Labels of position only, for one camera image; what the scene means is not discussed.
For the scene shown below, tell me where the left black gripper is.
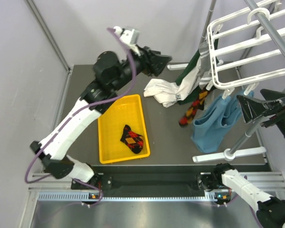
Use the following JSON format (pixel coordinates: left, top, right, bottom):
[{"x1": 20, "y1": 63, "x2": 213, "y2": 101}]
[{"x1": 112, "y1": 44, "x2": 172, "y2": 92}]

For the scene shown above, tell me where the green and white sock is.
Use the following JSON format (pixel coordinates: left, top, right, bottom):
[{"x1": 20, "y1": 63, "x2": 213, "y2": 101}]
[{"x1": 175, "y1": 49, "x2": 203, "y2": 105}]

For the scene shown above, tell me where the grey striped sock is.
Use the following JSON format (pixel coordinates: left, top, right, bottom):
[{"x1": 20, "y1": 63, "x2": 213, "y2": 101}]
[{"x1": 199, "y1": 41, "x2": 211, "y2": 73}]

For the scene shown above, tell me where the blue cloth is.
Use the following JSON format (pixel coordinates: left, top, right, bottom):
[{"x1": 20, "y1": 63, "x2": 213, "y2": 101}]
[{"x1": 191, "y1": 90, "x2": 244, "y2": 153}]

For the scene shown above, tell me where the red black argyle sock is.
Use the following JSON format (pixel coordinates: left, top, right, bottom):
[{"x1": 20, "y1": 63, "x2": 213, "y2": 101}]
[{"x1": 179, "y1": 86, "x2": 216, "y2": 127}]

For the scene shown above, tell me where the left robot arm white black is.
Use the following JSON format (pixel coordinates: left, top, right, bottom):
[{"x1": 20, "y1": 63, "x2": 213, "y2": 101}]
[{"x1": 30, "y1": 47, "x2": 172, "y2": 189}]

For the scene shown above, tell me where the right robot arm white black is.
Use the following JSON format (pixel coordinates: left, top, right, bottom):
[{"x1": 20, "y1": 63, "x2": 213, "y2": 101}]
[{"x1": 211, "y1": 89, "x2": 285, "y2": 228}]

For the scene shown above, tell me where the yellow plastic bin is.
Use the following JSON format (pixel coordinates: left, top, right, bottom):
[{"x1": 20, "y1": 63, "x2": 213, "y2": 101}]
[{"x1": 98, "y1": 94, "x2": 151, "y2": 164}]

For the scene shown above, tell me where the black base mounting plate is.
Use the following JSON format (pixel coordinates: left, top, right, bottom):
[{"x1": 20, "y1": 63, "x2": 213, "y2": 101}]
[{"x1": 70, "y1": 172, "x2": 231, "y2": 192}]

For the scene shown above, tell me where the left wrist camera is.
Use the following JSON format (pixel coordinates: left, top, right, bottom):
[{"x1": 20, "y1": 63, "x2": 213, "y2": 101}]
[{"x1": 114, "y1": 26, "x2": 141, "y2": 47}]

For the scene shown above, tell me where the aluminium cable duct rail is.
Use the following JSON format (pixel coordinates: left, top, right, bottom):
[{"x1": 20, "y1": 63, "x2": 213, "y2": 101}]
[{"x1": 28, "y1": 172, "x2": 285, "y2": 202}]

